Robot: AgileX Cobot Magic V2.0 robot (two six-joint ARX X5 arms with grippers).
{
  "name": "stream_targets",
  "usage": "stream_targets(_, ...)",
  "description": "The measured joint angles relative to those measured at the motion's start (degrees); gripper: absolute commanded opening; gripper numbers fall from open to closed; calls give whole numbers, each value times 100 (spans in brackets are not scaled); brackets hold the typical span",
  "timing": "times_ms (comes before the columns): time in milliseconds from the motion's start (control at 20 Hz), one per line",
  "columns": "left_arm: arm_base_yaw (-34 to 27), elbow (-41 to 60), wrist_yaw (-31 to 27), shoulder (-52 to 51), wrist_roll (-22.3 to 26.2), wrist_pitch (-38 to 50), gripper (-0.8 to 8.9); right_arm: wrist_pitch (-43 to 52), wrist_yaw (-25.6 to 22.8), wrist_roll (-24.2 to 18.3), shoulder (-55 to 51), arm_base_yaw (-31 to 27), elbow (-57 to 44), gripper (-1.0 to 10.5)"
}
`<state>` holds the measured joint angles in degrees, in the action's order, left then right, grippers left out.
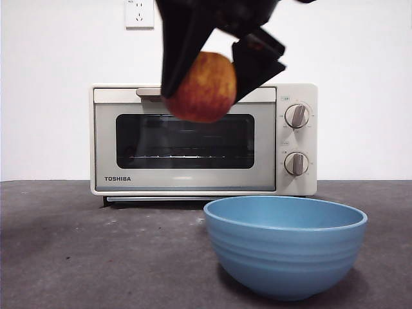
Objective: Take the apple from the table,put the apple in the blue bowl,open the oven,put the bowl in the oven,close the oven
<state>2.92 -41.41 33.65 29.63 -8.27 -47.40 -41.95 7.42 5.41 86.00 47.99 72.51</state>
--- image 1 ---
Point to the blue ribbed bowl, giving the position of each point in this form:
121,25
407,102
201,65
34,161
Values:
283,257

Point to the white wall power socket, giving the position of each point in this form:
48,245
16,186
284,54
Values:
139,19

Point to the black oven foot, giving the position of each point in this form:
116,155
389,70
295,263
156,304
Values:
105,201

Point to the glass-windowed oven door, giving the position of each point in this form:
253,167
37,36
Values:
106,145

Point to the cream Toshiba toaster oven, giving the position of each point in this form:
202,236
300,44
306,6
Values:
309,96

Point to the cream oven dial knob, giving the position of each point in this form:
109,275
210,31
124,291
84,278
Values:
297,116
296,163

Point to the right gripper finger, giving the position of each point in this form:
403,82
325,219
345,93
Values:
180,48
254,71

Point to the red yellow apple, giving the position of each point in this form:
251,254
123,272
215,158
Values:
206,93

